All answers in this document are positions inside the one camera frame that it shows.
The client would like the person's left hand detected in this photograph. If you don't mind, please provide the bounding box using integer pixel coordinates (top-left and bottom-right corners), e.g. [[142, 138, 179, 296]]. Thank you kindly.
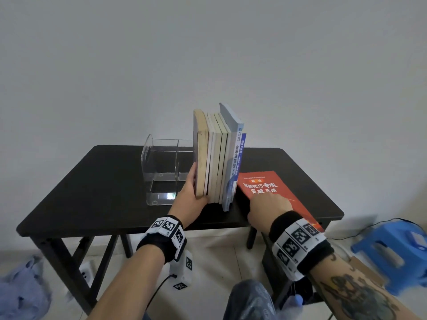
[[166, 162, 210, 230]]

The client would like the person's right hand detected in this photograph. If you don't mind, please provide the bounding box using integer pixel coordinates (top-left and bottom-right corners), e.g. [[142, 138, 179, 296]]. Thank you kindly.
[[246, 193, 294, 236]]

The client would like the purple cover book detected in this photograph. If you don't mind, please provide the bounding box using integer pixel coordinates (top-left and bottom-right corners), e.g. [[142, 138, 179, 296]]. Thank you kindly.
[[193, 108, 210, 199]]

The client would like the person's left forearm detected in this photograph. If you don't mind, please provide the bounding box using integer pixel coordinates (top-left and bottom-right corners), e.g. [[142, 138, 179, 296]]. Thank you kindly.
[[86, 244, 166, 320]]

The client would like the person's right forearm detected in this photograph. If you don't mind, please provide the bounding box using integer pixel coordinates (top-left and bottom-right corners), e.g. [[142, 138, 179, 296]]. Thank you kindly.
[[308, 255, 421, 320]]

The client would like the person's leg in jeans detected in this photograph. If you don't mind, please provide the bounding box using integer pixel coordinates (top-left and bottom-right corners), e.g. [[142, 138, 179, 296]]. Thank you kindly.
[[222, 280, 278, 320]]

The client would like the clear acrylic book organizer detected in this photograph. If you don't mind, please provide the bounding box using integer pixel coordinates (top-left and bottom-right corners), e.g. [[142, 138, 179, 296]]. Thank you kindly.
[[141, 133, 197, 206]]

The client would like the black marker wristband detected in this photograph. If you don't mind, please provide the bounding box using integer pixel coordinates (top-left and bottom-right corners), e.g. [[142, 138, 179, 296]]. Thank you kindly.
[[268, 211, 335, 282], [136, 215, 187, 265]]

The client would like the black table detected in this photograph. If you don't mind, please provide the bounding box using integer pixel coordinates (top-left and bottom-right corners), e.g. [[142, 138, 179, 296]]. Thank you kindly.
[[16, 144, 345, 316]]

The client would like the blue plastic stool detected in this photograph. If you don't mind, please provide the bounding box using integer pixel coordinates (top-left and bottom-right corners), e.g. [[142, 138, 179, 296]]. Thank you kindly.
[[350, 220, 427, 297]]

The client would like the white power socket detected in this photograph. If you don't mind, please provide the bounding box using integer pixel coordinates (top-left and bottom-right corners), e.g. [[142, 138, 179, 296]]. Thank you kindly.
[[78, 261, 96, 287]]

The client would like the blue cloth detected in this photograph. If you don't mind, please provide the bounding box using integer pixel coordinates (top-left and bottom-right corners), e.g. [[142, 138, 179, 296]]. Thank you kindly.
[[0, 256, 52, 320]]

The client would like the black floor cable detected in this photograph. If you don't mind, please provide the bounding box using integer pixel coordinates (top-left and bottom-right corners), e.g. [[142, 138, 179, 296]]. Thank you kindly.
[[325, 217, 418, 240]]

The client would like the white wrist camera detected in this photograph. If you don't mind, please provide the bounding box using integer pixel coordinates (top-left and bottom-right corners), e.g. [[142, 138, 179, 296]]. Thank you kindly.
[[168, 249, 194, 291]]

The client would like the black camera cable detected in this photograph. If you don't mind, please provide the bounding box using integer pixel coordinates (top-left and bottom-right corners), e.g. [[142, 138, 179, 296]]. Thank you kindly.
[[145, 273, 177, 310]]

